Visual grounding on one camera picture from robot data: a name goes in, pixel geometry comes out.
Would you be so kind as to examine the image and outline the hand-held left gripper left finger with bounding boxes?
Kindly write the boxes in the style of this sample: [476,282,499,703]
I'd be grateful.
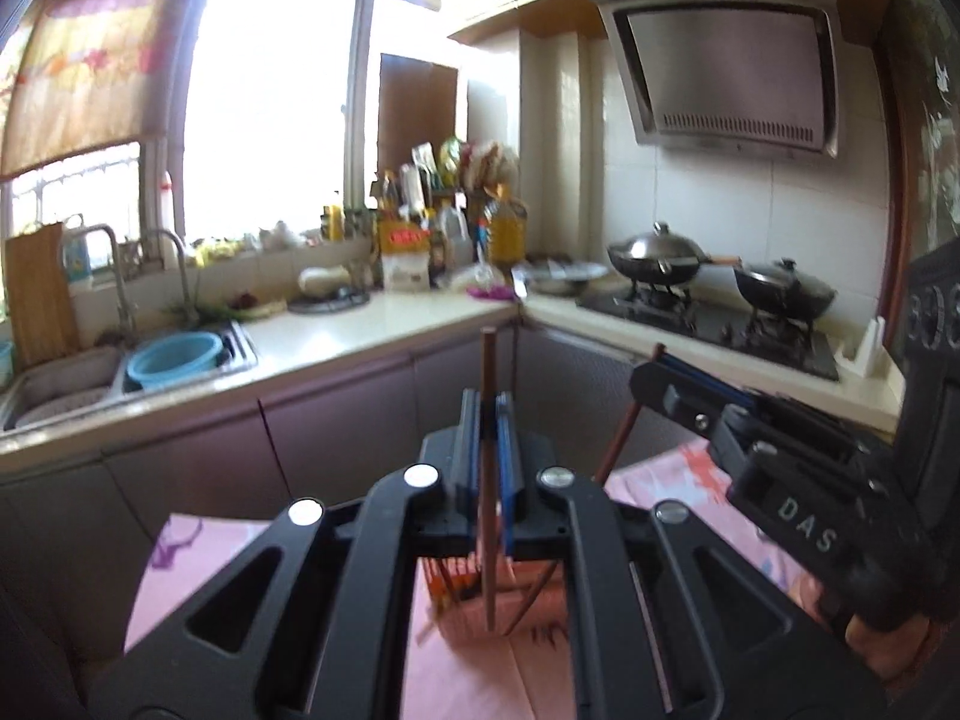
[82,388,486,720]

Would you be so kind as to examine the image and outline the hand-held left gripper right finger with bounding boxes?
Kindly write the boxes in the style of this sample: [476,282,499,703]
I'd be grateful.
[493,392,887,720]

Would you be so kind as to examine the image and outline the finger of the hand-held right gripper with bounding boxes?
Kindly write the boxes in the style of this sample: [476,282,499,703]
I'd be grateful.
[628,362,734,441]
[655,354,782,414]

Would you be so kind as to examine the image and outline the reddish wooden chopstick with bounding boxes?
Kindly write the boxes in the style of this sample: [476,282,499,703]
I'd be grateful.
[595,343,667,486]

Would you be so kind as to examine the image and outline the dark brown wooden chopstick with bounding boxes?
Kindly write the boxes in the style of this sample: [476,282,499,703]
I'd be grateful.
[480,328,499,632]

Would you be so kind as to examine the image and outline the orange plastic utensil basket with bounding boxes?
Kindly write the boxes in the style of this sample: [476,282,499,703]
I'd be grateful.
[424,551,571,646]

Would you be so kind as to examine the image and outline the person's right hand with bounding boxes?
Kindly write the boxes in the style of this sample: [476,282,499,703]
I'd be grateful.
[846,600,953,700]

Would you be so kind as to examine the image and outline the black gas stove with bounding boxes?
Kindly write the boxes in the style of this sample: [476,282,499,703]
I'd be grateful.
[577,286,842,382]

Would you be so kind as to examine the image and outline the black wok with lid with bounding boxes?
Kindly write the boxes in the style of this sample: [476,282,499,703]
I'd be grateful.
[733,259,838,320]

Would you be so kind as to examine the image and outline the grey kitchen counter cabinets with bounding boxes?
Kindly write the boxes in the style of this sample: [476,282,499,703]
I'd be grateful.
[0,289,905,541]

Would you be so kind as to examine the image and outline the wok with steel lid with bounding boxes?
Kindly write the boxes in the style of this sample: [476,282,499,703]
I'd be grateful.
[606,221,741,287]

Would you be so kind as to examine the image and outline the white plastic rack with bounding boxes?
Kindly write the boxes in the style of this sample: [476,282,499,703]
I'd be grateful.
[847,319,890,380]

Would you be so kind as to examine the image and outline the shallow metal plate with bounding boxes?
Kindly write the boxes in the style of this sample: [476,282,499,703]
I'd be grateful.
[521,261,610,296]

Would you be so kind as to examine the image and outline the white bag with red label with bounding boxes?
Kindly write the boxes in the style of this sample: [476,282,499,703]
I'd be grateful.
[379,219,433,292]

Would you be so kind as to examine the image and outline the clear plastic jug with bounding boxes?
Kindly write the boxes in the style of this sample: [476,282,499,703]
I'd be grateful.
[438,202,474,272]

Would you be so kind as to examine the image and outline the pink printed tablecloth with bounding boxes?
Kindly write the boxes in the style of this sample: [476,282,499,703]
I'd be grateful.
[124,439,863,720]

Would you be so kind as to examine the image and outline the white radish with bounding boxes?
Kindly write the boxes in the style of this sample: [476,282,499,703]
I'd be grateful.
[298,266,353,298]

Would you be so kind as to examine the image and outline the yellow cooking oil bottle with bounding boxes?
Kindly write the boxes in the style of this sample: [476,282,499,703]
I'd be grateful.
[480,184,530,269]

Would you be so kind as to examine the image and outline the blue plastic basin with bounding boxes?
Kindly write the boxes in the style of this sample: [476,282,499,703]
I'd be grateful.
[126,331,224,391]

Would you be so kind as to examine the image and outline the steel range hood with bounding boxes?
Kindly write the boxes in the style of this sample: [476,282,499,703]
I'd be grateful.
[589,0,846,160]

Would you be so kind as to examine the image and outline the steel kitchen faucet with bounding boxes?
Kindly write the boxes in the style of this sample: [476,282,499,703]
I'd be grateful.
[139,229,201,325]
[79,223,141,336]

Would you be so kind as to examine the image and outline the white bottle with red cap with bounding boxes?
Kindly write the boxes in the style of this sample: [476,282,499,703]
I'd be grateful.
[159,171,182,271]

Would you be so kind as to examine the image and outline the steel kitchen sink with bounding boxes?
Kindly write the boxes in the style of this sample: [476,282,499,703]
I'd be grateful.
[0,319,260,432]

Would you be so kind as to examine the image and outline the white blue detergent bottle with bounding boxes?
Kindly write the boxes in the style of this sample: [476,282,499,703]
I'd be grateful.
[60,216,95,287]

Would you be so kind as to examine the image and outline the wooden cutting board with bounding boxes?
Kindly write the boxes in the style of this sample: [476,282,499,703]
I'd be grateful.
[4,223,81,370]

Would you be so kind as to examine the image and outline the patterned window blind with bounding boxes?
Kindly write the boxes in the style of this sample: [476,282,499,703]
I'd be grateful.
[0,0,197,182]

